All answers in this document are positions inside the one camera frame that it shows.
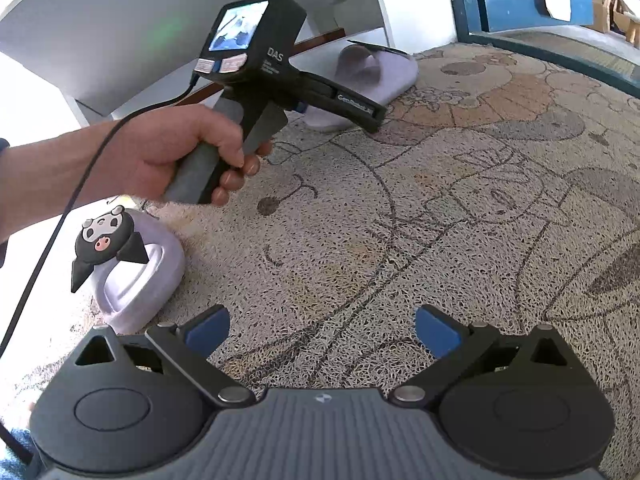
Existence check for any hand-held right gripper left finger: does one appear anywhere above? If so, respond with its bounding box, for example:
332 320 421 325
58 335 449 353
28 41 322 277
69 304 257 407

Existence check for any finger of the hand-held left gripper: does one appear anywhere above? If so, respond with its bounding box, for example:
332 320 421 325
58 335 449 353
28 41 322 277
320 79 387 134

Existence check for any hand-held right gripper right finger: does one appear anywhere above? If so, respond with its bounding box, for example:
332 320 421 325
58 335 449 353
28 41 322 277
390 304 572 407

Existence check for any purple cartoon slipper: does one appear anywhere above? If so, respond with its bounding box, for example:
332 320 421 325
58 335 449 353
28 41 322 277
70 205 186 335
300 39 420 134

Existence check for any white shoe cabinet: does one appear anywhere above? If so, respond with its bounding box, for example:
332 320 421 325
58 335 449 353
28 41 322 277
0 0 398 128

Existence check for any person's left forearm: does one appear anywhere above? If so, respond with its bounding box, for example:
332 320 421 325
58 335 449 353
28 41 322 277
0 122 126 243

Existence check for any person's left hand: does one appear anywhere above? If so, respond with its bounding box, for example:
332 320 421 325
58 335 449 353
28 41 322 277
107 105 273 206

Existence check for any printed cartoon doormat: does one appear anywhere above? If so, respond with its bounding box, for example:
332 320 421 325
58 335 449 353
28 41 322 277
20 46 640 411

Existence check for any wooden stool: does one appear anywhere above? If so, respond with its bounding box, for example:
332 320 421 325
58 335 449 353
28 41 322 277
597 0 640 43

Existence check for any blue door frame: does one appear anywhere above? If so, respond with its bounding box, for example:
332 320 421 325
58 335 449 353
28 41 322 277
441 0 640 83

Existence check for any black cable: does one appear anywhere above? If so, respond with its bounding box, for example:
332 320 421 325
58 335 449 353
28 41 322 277
0 74 201 361

